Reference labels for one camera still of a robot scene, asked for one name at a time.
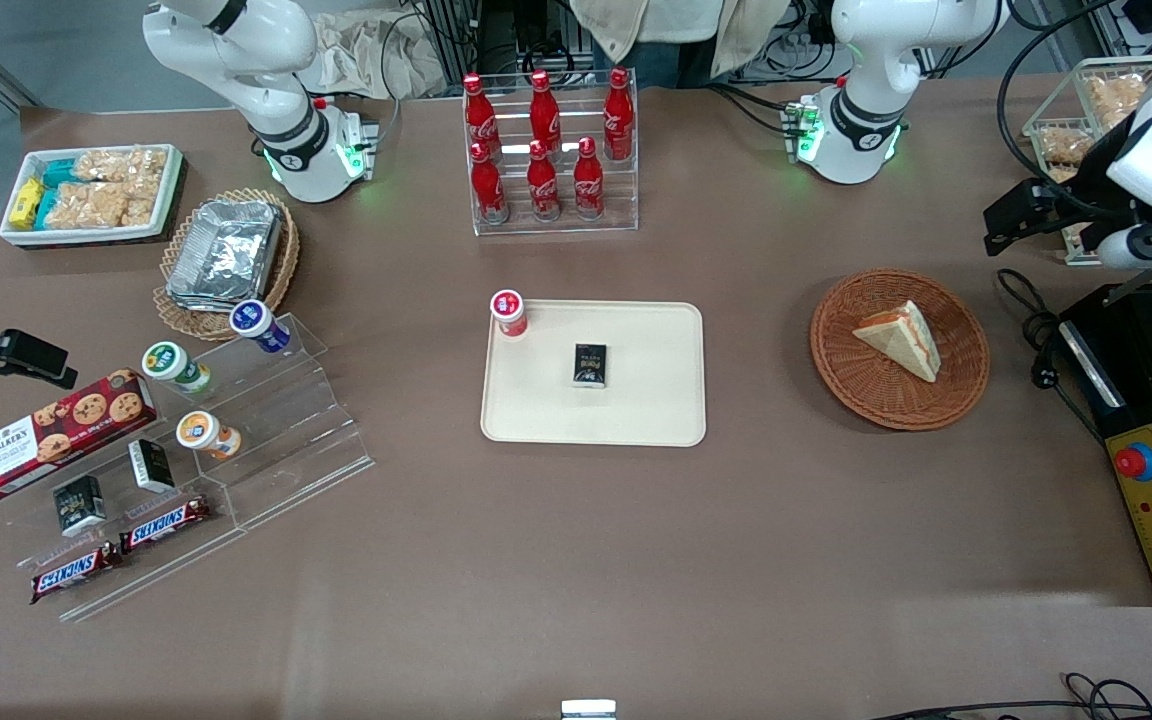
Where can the triangular sandwich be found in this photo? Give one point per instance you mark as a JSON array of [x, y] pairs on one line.
[[901, 335]]

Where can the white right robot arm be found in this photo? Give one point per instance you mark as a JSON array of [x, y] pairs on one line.
[[271, 60]]

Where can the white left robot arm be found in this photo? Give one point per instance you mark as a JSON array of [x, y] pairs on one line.
[[871, 110]]

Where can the white rectangular snack tray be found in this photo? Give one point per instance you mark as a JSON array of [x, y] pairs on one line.
[[86, 233]]

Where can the round brown wicker basket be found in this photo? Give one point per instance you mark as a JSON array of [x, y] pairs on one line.
[[856, 385]]

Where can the tan wicker basket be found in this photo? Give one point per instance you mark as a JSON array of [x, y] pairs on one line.
[[281, 275]]

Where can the cream plastic tray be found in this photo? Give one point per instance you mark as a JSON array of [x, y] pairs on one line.
[[651, 390]]

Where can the clear bag puffed snack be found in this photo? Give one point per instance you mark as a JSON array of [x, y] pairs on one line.
[[121, 164], [91, 205], [1064, 145], [1114, 98]]

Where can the red Walkers cookie box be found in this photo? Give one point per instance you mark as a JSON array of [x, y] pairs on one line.
[[56, 440]]

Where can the green lid small jar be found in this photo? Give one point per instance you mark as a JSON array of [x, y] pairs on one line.
[[174, 365]]

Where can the teal snack packet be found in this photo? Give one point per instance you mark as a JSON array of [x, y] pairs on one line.
[[58, 172], [44, 207]]

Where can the yellow snack packet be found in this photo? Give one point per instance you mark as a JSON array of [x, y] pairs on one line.
[[27, 203]]

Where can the small black white box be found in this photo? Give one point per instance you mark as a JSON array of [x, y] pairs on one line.
[[151, 466]]

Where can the orange lid small jar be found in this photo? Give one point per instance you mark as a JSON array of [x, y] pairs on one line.
[[206, 434]]

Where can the Snickers chocolate bar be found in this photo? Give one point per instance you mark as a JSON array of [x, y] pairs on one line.
[[166, 523], [76, 572]]

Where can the red emergency stop button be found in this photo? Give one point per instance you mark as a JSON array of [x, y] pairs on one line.
[[1135, 461]]

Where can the stack of foil trays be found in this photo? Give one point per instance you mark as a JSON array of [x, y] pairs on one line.
[[226, 250]]

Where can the blue lid small jar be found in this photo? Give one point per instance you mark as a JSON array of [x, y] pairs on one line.
[[258, 325]]

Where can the clear acrylic stepped display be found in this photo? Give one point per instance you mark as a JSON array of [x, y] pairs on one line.
[[286, 440]]

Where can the person in beige jacket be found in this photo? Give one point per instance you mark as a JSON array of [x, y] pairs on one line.
[[656, 30]]

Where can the red cola bottle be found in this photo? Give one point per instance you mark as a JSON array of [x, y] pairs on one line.
[[542, 188], [618, 120], [487, 190], [545, 115], [481, 115], [588, 185]]

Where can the clear acrylic bottle rack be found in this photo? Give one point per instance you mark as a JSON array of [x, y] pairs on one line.
[[564, 226]]

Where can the crumpled beige paper bag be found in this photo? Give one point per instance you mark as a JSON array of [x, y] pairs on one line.
[[376, 55]]

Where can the red lid small jar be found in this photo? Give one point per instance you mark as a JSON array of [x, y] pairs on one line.
[[509, 312]]

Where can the small white block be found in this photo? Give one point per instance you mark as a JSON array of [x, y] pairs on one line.
[[588, 710]]

